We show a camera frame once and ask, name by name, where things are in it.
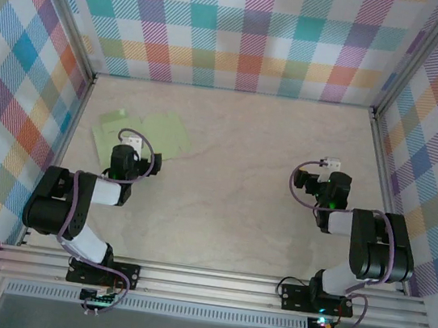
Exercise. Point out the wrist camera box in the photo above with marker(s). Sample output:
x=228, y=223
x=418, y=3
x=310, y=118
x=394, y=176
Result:
x=331, y=163
x=131, y=142

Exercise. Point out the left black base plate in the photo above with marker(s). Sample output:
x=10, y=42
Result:
x=128, y=273

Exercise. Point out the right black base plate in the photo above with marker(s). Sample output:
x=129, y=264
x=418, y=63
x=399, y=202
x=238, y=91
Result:
x=292, y=296

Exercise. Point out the green circuit board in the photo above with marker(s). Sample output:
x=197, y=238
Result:
x=100, y=299

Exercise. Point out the aluminium mounting rail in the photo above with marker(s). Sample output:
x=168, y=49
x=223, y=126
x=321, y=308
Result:
x=206, y=286

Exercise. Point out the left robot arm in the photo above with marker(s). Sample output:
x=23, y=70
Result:
x=101, y=190

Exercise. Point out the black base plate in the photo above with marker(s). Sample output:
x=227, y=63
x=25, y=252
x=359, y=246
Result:
x=128, y=273
x=292, y=296

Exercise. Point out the round black controller board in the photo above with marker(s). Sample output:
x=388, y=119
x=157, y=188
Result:
x=323, y=325

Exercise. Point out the aluminium frame post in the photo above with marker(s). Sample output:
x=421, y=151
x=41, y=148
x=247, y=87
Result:
x=61, y=7
x=417, y=57

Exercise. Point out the aluminium side rail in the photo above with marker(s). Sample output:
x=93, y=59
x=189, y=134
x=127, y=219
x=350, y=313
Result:
x=63, y=150
x=386, y=195

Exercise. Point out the green paper box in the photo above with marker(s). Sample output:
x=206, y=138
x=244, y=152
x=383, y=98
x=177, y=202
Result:
x=166, y=134

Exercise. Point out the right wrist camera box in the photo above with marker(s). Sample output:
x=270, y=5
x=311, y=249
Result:
x=331, y=163

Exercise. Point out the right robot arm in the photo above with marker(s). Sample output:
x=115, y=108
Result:
x=378, y=251

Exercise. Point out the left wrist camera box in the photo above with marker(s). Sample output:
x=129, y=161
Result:
x=131, y=142

